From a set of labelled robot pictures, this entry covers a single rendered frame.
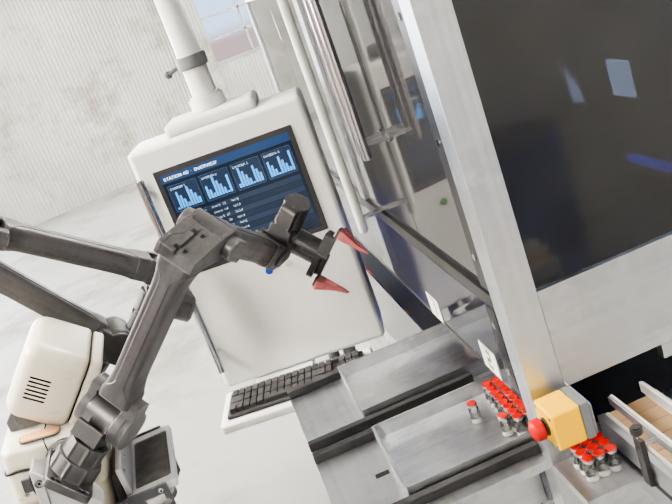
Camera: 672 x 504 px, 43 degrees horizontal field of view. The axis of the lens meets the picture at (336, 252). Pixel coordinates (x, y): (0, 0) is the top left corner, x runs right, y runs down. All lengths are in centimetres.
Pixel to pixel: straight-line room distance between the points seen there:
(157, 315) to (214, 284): 104
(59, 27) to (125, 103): 126
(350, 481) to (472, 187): 69
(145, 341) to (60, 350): 26
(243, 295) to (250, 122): 50
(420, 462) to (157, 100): 1066
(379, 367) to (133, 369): 85
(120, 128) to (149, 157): 965
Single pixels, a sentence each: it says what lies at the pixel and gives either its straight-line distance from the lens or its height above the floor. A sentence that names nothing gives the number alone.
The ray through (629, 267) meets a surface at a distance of 159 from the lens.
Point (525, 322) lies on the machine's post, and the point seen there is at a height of 117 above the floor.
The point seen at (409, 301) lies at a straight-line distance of 254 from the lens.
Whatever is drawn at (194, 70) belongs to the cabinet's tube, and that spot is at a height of 169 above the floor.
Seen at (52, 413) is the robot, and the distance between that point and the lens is 170.
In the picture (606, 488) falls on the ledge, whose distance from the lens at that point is 158.
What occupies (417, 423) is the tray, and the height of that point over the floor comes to 88.
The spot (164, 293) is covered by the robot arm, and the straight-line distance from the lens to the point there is 140.
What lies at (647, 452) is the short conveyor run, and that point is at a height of 95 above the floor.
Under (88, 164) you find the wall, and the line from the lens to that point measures 1193.
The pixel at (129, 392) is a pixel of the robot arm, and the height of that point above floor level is 129.
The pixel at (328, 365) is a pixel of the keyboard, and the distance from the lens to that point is 241.
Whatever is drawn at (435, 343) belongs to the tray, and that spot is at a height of 88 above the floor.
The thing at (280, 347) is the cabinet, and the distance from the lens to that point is 252.
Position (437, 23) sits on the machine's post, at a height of 170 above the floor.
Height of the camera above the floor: 184
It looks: 18 degrees down
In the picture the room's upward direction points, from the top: 20 degrees counter-clockwise
